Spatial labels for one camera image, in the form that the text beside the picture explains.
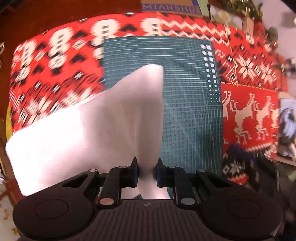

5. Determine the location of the white cloth garment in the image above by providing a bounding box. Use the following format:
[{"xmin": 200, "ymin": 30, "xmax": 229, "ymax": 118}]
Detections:
[{"xmin": 6, "ymin": 64, "xmax": 169, "ymax": 199}]

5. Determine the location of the pile of folded clothes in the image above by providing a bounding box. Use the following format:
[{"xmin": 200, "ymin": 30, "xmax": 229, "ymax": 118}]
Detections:
[{"xmin": 277, "ymin": 98, "xmax": 295, "ymax": 161}]

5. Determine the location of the green cutting mat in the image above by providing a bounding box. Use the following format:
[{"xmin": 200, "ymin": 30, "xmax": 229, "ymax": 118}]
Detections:
[{"xmin": 101, "ymin": 36, "xmax": 224, "ymax": 200}]

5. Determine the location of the red patterned knit blanket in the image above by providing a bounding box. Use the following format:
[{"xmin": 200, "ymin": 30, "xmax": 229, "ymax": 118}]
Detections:
[{"xmin": 10, "ymin": 13, "xmax": 285, "ymax": 184}]

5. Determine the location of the cardboard box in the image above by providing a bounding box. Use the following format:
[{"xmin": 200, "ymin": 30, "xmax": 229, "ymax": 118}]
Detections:
[{"xmin": 140, "ymin": 0, "xmax": 202, "ymax": 15}]

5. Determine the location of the green plant decoration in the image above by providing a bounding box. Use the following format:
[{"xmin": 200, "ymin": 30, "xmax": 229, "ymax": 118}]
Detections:
[{"xmin": 220, "ymin": 0, "xmax": 278, "ymax": 50}]

